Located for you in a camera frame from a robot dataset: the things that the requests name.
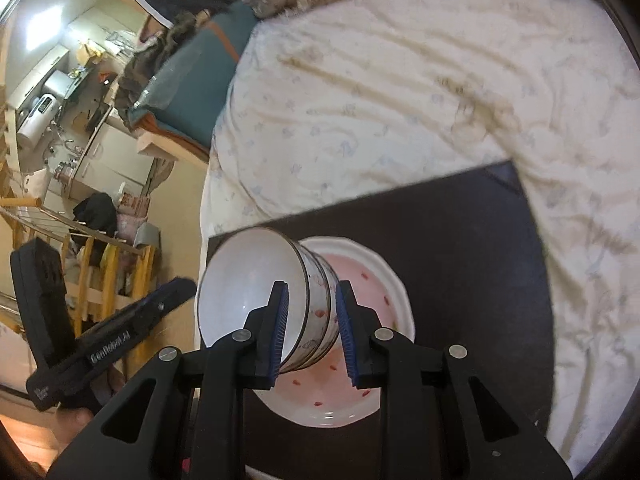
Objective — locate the teal bed frame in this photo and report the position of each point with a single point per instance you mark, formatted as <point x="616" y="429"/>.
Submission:
<point x="195" y="70"/>

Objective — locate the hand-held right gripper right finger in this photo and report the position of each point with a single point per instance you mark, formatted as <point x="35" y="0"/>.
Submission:
<point x="346" y="335"/>

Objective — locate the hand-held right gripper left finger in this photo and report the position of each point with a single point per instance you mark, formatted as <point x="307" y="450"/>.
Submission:
<point x="277" y="330"/>

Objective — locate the wooden rack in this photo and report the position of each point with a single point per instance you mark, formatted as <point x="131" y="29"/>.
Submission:
<point x="100" y="270"/>

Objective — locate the white kitchen base cabinets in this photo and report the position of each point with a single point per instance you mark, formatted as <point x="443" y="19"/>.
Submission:
<point x="110" y="160"/>

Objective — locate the silver range hood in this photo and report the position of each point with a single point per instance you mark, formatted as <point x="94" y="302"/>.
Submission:
<point x="57" y="85"/>

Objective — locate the small pink strawberry plate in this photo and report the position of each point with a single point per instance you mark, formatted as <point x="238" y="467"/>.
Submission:
<point x="370" y="290"/>

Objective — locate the black board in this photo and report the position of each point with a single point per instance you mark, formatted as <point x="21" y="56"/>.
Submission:
<point x="450" y="260"/>

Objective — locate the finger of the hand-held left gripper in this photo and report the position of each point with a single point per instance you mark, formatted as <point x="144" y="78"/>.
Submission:
<point x="170" y="292"/>

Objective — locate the black bag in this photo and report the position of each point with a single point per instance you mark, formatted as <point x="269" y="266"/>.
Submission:
<point x="95" y="212"/>

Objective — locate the beige wooden side board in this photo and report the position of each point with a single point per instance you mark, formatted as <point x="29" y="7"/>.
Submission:
<point x="170" y="147"/>

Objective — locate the white water heater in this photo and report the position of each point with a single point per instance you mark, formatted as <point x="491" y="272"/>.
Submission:
<point x="37" y="115"/>

